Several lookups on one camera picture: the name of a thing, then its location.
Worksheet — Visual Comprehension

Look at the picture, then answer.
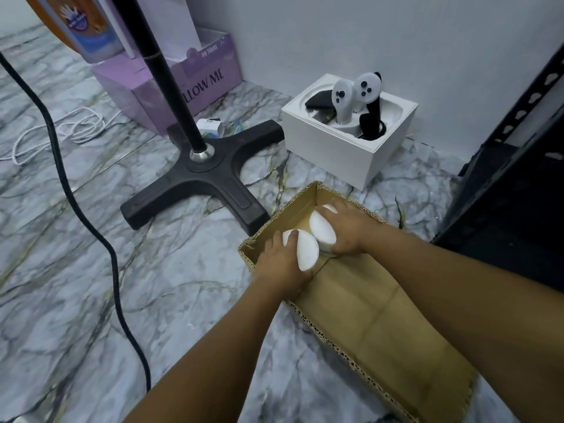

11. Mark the person's left hand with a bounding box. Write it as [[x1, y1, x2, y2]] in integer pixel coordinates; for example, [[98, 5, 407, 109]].
[[252, 230, 319, 299]]

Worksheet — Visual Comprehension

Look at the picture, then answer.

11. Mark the person's right hand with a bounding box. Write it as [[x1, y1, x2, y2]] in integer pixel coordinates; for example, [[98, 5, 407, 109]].
[[315, 197, 389, 259]]

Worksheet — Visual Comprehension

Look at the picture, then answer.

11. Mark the white foam cup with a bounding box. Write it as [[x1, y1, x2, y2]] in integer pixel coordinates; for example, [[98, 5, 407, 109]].
[[282, 229, 320, 273], [309, 204, 339, 256]]

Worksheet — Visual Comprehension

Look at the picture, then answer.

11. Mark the person's right forearm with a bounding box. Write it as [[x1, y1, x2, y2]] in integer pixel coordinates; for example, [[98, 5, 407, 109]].
[[361, 221, 564, 423]]

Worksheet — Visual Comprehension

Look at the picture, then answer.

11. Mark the person's left forearm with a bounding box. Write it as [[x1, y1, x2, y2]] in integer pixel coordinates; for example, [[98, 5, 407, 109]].
[[127, 276, 310, 423]]

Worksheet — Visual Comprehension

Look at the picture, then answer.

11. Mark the white open box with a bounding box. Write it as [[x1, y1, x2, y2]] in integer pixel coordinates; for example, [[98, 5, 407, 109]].
[[280, 73, 419, 192]]

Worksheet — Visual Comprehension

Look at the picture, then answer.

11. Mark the white game controller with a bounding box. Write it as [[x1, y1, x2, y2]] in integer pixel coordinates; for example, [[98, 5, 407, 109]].
[[331, 78, 360, 126], [354, 72, 383, 114]]

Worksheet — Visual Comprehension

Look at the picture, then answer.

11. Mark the black fan stand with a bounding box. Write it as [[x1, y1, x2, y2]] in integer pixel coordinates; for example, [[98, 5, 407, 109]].
[[108, 0, 285, 237]]

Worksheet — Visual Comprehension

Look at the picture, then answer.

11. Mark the black flat device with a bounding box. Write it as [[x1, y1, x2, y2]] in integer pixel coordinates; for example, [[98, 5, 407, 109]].
[[305, 90, 336, 112]]

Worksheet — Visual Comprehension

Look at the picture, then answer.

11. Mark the brown cardboard box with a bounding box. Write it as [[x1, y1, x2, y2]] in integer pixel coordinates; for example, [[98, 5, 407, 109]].
[[237, 180, 482, 423]]

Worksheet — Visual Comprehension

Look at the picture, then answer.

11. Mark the small white box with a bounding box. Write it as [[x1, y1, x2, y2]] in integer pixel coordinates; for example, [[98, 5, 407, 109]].
[[196, 118, 226, 138]]

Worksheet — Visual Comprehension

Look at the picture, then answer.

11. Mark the black metal rack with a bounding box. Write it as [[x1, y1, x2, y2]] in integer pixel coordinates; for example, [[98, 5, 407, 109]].
[[431, 47, 564, 292]]

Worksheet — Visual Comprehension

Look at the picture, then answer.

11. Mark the purple cardboard box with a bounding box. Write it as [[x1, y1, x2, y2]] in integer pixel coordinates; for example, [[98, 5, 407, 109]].
[[91, 28, 244, 136]]

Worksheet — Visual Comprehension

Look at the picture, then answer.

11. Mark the white paper insert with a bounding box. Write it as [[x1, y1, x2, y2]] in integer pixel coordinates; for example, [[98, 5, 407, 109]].
[[131, 0, 202, 63]]

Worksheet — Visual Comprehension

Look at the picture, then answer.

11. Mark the orange soap refill pouch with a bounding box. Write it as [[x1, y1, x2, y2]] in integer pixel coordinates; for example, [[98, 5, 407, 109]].
[[22, 0, 127, 65]]

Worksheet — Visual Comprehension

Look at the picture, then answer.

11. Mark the black strap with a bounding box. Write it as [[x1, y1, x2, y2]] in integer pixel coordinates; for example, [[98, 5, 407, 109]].
[[358, 98, 389, 142]]

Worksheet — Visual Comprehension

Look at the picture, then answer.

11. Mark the thick black cable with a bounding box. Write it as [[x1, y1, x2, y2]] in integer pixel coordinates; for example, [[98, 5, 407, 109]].
[[0, 52, 153, 395]]

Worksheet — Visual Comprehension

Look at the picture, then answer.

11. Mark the white cable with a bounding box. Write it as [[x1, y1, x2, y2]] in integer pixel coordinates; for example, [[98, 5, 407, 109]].
[[0, 105, 112, 166]]

